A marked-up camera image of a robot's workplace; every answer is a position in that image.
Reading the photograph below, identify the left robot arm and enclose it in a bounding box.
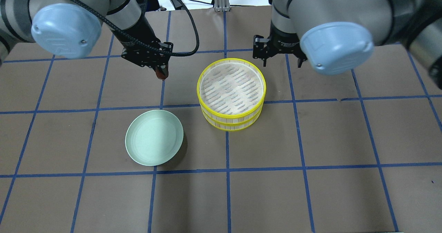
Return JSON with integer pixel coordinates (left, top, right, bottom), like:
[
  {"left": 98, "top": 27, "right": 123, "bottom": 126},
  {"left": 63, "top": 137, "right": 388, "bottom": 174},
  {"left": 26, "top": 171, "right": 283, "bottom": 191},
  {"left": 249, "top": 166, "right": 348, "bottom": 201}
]
[{"left": 0, "top": 0, "right": 173, "bottom": 79}]

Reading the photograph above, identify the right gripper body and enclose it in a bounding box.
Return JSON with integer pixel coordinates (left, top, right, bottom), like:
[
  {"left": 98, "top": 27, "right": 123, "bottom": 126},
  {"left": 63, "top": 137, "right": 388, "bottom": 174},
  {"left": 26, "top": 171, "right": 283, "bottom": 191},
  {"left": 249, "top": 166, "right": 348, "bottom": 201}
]
[{"left": 252, "top": 23, "right": 308, "bottom": 68}]

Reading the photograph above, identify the brown bun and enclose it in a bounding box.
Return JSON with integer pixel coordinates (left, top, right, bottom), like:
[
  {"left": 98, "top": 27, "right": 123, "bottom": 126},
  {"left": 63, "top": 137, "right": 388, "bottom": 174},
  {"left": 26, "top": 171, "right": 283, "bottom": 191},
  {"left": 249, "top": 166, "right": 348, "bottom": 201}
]
[{"left": 155, "top": 68, "right": 169, "bottom": 80}]

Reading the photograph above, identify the black braided cable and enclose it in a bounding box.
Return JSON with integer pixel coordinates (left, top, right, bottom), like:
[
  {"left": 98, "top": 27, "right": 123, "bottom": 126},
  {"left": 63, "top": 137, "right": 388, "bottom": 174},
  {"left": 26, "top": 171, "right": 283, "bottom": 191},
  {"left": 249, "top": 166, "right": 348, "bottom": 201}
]
[{"left": 33, "top": 0, "right": 200, "bottom": 57}]

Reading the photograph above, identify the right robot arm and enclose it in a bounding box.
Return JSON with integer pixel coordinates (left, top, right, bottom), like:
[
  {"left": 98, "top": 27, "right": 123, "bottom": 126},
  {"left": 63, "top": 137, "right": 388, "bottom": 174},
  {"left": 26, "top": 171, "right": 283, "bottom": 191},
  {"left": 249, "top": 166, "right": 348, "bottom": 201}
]
[{"left": 253, "top": 0, "right": 441, "bottom": 88}]

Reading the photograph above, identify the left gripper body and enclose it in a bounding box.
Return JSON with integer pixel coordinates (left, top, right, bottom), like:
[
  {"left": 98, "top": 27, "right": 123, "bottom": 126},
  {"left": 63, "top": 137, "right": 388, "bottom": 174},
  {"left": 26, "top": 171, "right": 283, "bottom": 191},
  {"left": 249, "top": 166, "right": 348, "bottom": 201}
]
[{"left": 112, "top": 14, "right": 173, "bottom": 69}]

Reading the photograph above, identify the yellow steamer bottom layer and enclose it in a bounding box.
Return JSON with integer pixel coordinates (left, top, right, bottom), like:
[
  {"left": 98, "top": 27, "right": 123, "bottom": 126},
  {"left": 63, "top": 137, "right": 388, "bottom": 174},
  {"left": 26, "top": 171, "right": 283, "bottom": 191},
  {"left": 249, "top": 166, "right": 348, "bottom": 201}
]
[{"left": 201, "top": 104, "right": 263, "bottom": 131}]

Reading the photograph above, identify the yellow steamer top layer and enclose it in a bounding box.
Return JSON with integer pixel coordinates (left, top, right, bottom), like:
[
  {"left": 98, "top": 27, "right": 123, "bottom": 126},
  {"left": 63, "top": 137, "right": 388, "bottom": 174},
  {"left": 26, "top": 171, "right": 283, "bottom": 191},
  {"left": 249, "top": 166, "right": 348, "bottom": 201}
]
[{"left": 197, "top": 58, "right": 267, "bottom": 119}]

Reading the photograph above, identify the yellow steamer layer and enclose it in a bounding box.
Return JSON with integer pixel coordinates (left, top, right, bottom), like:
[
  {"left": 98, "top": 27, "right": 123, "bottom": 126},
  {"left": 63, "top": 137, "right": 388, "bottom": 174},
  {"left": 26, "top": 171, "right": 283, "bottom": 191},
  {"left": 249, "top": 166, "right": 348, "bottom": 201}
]
[
  {"left": 197, "top": 58, "right": 267, "bottom": 119},
  {"left": 201, "top": 104, "right": 263, "bottom": 131}
]

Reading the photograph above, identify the white steamer cloth liner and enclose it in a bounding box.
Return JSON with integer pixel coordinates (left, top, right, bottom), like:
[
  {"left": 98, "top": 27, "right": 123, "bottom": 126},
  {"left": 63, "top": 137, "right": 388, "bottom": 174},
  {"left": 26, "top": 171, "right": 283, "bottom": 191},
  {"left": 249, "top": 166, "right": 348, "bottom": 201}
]
[{"left": 201, "top": 62, "right": 262, "bottom": 114}]

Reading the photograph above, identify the green plate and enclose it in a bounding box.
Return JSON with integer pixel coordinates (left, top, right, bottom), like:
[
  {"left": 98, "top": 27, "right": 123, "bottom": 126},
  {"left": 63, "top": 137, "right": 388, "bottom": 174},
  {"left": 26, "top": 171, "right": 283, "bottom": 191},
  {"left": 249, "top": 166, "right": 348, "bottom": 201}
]
[{"left": 125, "top": 110, "right": 184, "bottom": 166}]

